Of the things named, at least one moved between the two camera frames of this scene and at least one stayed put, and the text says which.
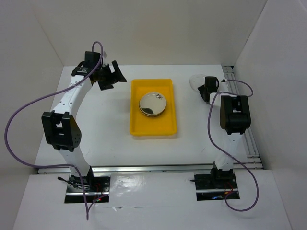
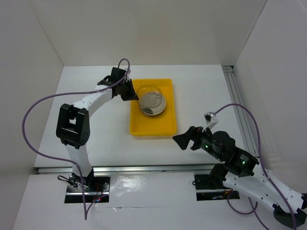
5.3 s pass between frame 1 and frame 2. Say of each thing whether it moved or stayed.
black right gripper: moved
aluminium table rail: stayed
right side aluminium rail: stayed
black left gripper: moved
